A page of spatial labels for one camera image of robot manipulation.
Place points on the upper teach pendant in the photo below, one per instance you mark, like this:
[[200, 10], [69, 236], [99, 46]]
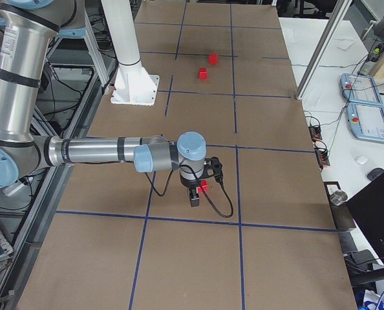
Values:
[[360, 89]]

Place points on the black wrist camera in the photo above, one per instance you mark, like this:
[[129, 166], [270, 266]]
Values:
[[213, 169]]

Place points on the small white case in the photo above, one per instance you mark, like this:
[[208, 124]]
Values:
[[361, 160]]

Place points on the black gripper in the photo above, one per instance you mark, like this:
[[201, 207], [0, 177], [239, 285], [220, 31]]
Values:
[[190, 185]]

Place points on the orange black connector box far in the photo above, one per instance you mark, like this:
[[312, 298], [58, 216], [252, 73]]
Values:
[[315, 133]]

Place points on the black laptop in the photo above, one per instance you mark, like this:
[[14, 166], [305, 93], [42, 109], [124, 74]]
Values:
[[367, 209]]

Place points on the teach pendant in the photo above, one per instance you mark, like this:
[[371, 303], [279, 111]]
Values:
[[360, 89], [366, 121]]

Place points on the white camera mast pillar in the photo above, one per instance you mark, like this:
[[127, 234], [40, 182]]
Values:
[[133, 84]]

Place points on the aluminium frame post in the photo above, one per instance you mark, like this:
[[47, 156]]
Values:
[[338, 14]]

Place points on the white power strip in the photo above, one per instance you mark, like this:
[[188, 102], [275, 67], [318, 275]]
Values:
[[13, 188]]

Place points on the metal cup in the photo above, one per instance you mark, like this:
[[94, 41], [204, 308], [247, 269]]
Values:
[[338, 197]]

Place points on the orange black connector box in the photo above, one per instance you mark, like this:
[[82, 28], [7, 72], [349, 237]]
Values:
[[315, 133], [322, 157]]

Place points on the orange black connector box near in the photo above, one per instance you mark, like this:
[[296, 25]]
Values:
[[322, 157]]

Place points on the lower teach pendant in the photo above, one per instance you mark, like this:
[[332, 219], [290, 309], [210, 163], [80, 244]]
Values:
[[366, 121]]

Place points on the black computer mouse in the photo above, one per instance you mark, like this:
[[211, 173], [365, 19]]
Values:
[[374, 173]]

